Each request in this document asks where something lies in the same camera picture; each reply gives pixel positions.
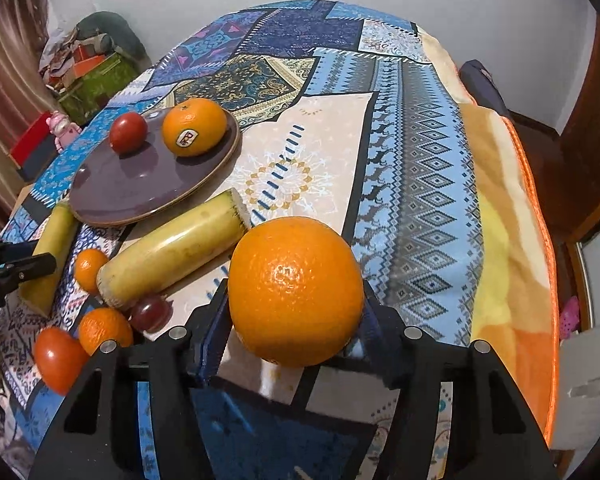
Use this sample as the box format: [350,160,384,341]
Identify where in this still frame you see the dark red tomato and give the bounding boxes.
[109,112,148,155]

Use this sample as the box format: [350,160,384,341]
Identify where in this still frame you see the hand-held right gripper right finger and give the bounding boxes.
[350,285,576,480]

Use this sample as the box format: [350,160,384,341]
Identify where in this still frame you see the dark blue bag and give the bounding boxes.
[457,59,511,118]

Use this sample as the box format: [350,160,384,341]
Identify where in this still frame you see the pile of papers and cloths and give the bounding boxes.
[39,27,88,95]

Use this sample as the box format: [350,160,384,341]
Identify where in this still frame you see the green cardboard box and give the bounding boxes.
[57,55,141,126]

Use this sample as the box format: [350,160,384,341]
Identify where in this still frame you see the orange yellow fleece blanket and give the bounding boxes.
[420,25,561,448]

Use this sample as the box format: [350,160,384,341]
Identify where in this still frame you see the small tangerine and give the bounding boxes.
[73,248,110,295]
[78,307,134,356]

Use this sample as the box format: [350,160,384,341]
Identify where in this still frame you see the orange-red tomato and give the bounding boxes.
[33,326,92,396]

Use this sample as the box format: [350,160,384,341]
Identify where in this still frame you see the purple round plate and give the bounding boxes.
[68,107,242,227]

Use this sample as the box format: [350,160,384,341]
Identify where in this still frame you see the pink toy figure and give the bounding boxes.
[46,111,83,153]

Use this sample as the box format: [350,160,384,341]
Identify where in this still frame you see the red box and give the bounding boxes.
[9,120,56,166]

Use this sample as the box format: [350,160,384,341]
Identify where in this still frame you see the grey plush toy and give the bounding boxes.
[75,11,148,68]

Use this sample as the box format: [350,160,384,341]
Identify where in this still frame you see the large plain orange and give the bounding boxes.
[227,216,366,367]

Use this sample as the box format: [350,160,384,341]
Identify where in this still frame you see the orange box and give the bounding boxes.
[74,44,107,77]

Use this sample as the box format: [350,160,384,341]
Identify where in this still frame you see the brown wooden door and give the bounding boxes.
[560,10,600,221]

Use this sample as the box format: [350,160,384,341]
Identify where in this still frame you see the thick yellow banana piece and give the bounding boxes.
[96,188,252,310]

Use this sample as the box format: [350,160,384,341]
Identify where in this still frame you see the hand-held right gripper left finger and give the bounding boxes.
[27,277,231,480]

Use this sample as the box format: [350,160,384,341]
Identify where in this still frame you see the blue patchwork blanket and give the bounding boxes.
[0,0,486,480]

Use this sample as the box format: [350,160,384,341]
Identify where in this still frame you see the pink slipper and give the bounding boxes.
[559,296,581,335]

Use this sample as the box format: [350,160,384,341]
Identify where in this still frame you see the small dark red fruit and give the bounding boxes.
[128,294,173,333]

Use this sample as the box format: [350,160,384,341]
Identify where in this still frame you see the slim yellow banana piece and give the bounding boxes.
[19,201,80,317]

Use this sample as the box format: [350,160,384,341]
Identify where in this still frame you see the orange with sticker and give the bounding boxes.
[162,98,229,157]

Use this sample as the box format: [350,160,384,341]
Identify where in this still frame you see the white cardboard box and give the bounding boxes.
[550,310,600,453]

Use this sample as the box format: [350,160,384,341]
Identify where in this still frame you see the striped brown curtain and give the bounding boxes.
[0,0,51,241]

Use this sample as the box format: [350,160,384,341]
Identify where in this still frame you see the dark grey box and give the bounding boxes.
[15,135,62,182]

